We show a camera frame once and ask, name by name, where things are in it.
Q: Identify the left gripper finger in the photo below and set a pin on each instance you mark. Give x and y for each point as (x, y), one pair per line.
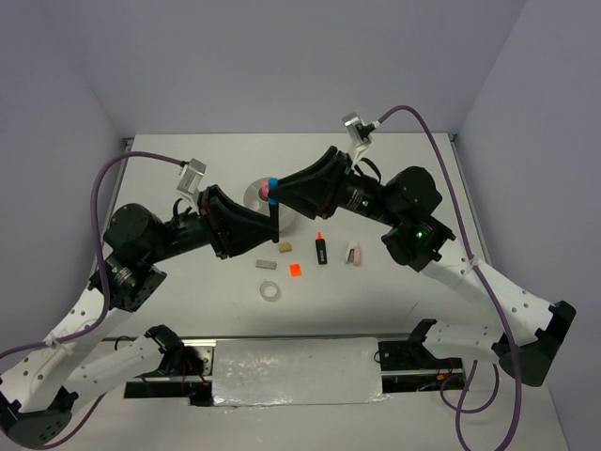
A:
(273, 221)
(249, 230)

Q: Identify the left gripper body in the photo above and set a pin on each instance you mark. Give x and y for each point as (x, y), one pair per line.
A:
(216, 224)

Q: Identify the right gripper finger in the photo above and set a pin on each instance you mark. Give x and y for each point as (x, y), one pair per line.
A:
(309, 201)
(313, 171)

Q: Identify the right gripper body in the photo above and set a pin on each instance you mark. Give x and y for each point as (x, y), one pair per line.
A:
(335, 187)

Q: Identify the blue highlighter marker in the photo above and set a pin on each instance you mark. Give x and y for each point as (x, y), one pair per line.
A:
(272, 209)

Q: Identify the clear jar of pins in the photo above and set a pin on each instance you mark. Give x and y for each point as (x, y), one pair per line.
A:
(264, 190)

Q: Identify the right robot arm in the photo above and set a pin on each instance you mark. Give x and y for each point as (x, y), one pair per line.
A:
(525, 331)

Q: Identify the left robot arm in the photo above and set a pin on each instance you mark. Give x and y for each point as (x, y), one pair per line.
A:
(53, 381)

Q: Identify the white round divided container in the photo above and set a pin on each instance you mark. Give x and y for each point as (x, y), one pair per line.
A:
(252, 201)

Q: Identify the grey eraser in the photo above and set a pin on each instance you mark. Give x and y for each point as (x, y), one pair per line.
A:
(266, 264)

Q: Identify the tan eraser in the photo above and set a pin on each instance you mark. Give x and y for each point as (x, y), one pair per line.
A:
(284, 247)

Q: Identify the orange highlighter marker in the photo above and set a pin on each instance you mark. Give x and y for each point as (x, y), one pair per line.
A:
(321, 249)

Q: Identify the orange marker cap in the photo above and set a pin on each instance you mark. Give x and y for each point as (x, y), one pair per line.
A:
(295, 270)

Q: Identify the clear tape roll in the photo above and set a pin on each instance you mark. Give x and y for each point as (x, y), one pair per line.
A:
(269, 291)

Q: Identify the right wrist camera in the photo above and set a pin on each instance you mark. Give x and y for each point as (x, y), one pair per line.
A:
(359, 132)

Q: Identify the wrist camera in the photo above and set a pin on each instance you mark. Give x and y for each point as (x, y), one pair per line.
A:
(359, 132)
(190, 176)

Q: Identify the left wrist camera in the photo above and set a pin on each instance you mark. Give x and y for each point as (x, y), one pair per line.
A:
(190, 176)

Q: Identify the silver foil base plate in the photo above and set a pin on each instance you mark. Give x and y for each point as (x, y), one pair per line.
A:
(296, 372)

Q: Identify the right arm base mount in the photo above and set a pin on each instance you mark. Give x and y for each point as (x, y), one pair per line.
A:
(407, 366)

